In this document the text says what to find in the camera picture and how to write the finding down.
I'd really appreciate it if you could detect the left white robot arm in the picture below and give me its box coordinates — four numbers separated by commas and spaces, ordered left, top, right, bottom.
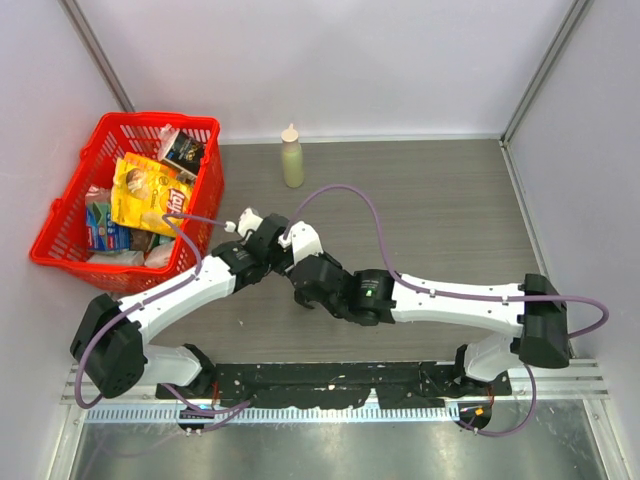
70, 214, 292, 399

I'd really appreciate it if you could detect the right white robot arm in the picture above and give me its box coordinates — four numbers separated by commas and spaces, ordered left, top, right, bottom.
288, 254, 570, 390

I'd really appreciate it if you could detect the pale green squeeze bottle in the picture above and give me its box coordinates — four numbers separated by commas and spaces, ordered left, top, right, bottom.
280, 123, 304, 188

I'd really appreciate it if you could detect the white plastic bag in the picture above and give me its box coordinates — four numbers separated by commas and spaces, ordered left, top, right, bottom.
87, 240, 176, 268

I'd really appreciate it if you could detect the black and white snack box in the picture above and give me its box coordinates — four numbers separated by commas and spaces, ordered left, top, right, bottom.
157, 125, 205, 181

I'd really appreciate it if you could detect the yellow Lays chip bag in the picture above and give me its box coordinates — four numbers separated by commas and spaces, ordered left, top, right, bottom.
111, 152, 193, 238

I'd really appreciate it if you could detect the blue snack package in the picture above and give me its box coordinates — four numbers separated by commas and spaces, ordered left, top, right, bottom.
85, 202, 130, 254

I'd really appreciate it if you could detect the red plastic shopping basket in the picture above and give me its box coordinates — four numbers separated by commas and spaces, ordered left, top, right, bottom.
29, 112, 224, 294

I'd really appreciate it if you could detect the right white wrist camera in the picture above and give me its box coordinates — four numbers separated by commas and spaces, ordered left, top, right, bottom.
278, 221, 324, 265

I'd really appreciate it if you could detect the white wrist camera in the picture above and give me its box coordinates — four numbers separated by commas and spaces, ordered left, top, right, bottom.
224, 207, 263, 240
278, 221, 324, 265

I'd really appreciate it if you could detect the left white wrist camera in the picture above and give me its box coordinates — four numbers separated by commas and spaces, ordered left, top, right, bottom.
224, 207, 263, 240

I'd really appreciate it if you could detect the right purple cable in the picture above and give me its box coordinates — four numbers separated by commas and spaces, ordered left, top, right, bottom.
282, 184, 610, 441

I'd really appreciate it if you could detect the purple cable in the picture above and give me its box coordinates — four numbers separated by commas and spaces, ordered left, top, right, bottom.
73, 212, 257, 441
282, 184, 610, 441

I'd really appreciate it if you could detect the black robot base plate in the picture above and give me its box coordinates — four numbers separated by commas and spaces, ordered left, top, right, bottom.
174, 361, 512, 410

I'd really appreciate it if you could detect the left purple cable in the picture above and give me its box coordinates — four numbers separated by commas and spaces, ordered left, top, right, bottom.
73, 212, 257, 441

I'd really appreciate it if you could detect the white slotted cable duct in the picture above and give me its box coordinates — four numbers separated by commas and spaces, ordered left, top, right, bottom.
85, 403, 459, 425

